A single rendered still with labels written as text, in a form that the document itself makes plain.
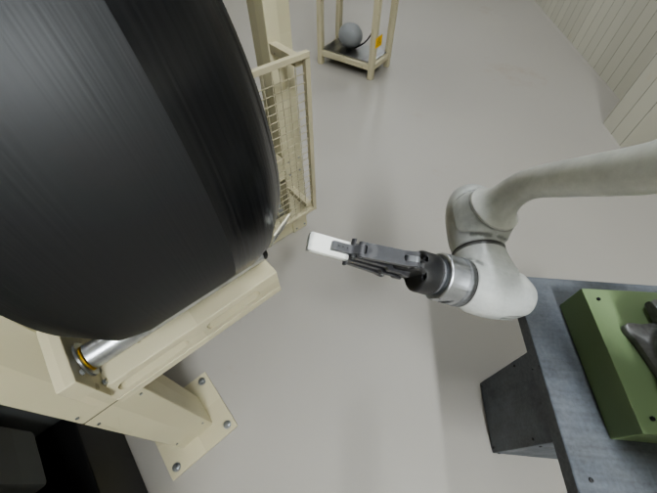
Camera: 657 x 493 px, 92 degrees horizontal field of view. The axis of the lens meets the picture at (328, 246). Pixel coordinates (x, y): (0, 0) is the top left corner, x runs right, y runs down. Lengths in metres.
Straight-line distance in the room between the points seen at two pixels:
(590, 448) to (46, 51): 1.01
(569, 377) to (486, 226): 0.45
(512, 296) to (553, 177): 0.21
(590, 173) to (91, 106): 0.54
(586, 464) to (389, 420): 0.73
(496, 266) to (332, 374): 0.99
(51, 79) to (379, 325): 1.45
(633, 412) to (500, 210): 0.48
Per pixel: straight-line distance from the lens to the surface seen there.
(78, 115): 0.29
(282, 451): 1.44
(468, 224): 0.68
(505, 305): 0.65
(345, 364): 1.49
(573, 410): 0.95
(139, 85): 0.29
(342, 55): 3.40
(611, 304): 1.01
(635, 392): 0.93
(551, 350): 0.99
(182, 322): 0.67
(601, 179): 0.53
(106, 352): 0.65
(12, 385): 0.77
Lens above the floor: 1.43
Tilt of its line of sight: 54 degrees down
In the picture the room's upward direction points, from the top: straight up
